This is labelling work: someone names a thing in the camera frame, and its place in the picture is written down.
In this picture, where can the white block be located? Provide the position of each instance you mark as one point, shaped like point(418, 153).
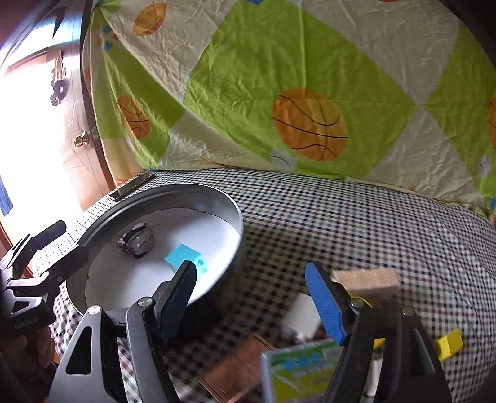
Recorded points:
point(304, 312)

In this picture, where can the yellow face block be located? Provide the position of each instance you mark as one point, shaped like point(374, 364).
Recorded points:
point(360, 301)

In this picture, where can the cyan toy block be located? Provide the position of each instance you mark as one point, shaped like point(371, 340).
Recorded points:
point(182, 254)

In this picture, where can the dark door ornament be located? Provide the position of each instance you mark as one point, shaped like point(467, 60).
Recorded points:
point(59, 85)

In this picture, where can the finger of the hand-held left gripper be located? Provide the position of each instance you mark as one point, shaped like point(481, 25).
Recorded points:
point(66, 265)
point(46, 232)

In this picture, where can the basketball print bed sheet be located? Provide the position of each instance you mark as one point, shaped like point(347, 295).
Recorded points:
point(271, 58)

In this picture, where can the yellow cube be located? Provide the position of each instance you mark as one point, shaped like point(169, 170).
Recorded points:
point(449, 345)

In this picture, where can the wooden door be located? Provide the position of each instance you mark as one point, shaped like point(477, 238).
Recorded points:
point(83, 170)

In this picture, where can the brass door knob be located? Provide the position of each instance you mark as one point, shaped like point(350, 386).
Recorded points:
point(83, 138)

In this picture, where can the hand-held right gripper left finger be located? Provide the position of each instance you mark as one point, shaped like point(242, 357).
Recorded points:
point(182, 286)

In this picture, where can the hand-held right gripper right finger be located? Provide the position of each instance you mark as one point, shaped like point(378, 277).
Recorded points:
point(325, 302)

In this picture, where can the black smartphone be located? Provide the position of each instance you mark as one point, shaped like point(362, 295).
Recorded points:
point(131, 186)

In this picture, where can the checked tablecloth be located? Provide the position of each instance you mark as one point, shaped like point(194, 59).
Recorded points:
point(329, 217)

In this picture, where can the cork block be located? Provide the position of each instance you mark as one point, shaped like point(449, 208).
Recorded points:
point(368, 279)

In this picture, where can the brown wooden tray piece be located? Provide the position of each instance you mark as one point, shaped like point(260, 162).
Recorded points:
point(236, 368)

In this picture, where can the round metal tin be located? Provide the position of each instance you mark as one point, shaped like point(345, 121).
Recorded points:
point(217, 201)

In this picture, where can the green label box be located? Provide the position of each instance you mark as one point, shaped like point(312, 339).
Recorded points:
point(298, 376)

